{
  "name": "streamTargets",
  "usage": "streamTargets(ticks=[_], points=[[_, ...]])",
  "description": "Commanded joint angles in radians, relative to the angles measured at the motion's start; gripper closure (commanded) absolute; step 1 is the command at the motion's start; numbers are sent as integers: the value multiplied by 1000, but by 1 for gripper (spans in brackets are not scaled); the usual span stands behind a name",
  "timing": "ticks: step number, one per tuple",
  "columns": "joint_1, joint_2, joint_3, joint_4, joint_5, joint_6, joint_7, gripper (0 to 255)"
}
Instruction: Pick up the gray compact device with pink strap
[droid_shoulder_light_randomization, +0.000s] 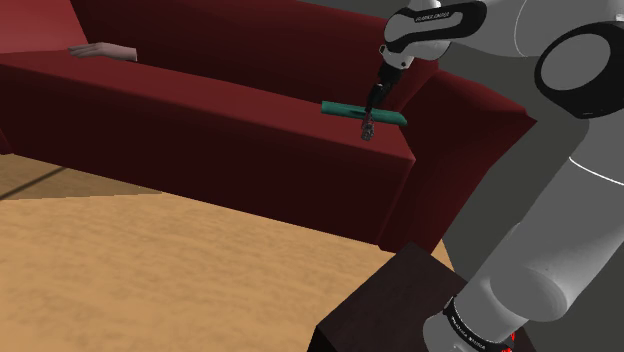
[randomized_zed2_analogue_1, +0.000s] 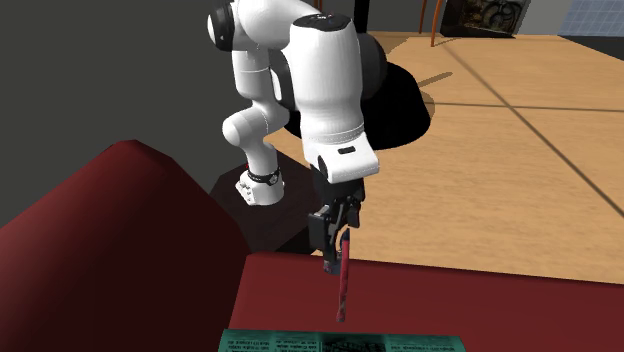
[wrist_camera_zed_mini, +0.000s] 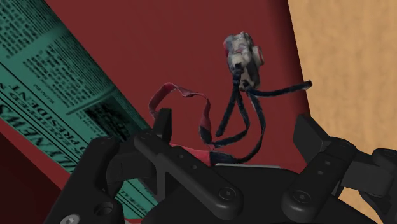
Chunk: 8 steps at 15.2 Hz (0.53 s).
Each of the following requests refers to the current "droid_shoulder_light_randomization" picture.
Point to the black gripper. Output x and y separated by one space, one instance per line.
385 80

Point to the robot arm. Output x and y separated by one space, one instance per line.
546 253

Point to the flat green book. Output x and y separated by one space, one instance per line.
341 109

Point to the small grey and red object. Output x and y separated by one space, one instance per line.
367 130

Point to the dark red sofa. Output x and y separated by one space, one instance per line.
204 122

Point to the dark robot stand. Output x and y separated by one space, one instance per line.
390 302

